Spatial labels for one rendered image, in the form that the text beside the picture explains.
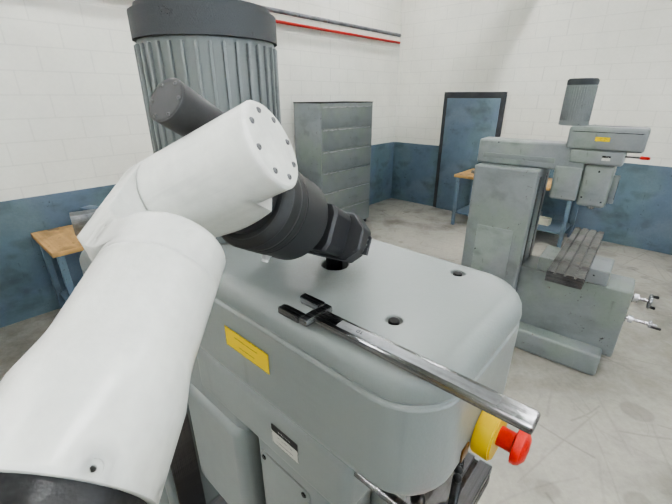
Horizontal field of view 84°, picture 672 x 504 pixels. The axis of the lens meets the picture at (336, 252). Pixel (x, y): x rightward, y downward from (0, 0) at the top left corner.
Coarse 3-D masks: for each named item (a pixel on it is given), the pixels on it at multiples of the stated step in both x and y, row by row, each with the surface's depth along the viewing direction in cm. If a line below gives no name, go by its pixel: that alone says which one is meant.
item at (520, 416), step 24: (288, 312) 38; (312, 312) 38; (360, 336) 34; (408, 360) 31; (432, 384) 29; (456, 384) 28; (480, 384) 28; (480, 408) 27; (504, 408) 26; (528, 408) 26; (528, 432) 25
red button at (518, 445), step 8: (504, 432) 39; (512, 432) 39; (520, 432) 38; (496, 440) 39; (504, 440) 39; (512, 440) 39; (520, 440) 38; (528, 440) 38; (504, 448) 39; (512, 448) 38; (520, 448) 37; (528, 448) 38; (512, 456) 38; (520, 456) 37; (512, 464) 38
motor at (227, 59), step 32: (160, 0) 45; (192, 0) 45; (224, 0) 46; (160, 32) 46; (192, 32) 45; (224, 32) 46; (256, 32) 49; (160, 64) 47; (192, 64) 47; (224, 64) 48; (256, 64) 51; (224, 96) 49; (256, 96) 52; (160, 128) 52
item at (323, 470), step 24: (216, 360) 57; (216, 384) 59; (240, 384) 53; (240, 408) 55; (264, 408) 50; (264, 432) 52; (288, 432) 47; (288, 456) 49; (312, 456) 45; (336, 456) 42; (312, 480) 47; (336, 480) 43
